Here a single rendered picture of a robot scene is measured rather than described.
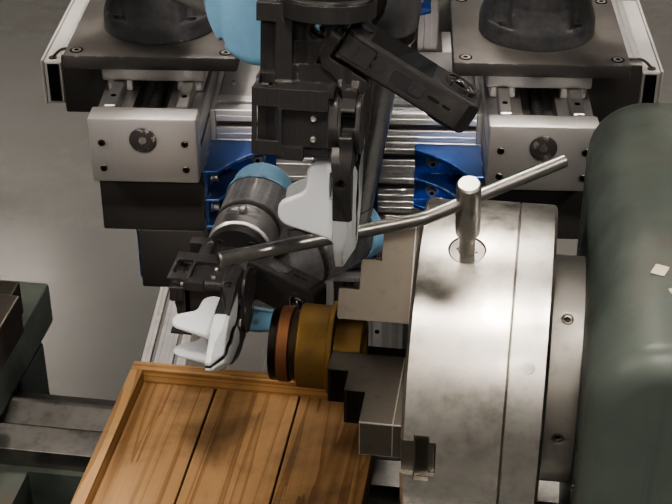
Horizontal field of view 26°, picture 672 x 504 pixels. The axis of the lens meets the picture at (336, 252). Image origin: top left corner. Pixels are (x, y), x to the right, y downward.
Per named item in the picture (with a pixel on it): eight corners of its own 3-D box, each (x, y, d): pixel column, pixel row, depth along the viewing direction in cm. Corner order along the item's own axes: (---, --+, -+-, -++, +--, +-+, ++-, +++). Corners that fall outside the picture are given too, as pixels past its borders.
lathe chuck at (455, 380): (510, 341, 165) (526, 135, 142) (491, 587, 143) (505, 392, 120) (431, 334, 166) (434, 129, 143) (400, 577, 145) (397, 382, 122)
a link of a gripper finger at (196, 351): (163, 388, 145) (185, 335, 153) (221, 393, 144) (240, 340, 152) (161, 363, 143) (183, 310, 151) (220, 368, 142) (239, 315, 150)
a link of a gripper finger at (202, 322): (161, 362, 143) (183, 310, 151) (220, 368, 142) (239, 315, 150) (159, 337, 142) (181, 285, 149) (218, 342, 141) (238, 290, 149)
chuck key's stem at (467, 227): (470, 259, 135) (473, 170, 126) (482, 275, 133) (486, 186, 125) (449, 268, 134) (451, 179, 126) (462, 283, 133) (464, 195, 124)
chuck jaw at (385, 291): (451, 324, 146) (460, 205, 145) (449, 328, 141) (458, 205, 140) (342, 315, 147) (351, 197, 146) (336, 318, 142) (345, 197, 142)
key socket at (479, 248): (472, 253, 135) (473, 232, 133) (491, 276, 133) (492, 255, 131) (441, 266, 134) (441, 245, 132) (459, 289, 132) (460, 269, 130)
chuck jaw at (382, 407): (446, 355, 139) (435, 433, 129) (444, 397, 142) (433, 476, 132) (332, 345, 141) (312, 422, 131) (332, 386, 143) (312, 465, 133)
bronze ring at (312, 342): (371, 285, 146) (280, 278, 147) (358, 339, 138) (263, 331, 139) (370, 360, 151) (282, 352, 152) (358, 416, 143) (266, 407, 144)
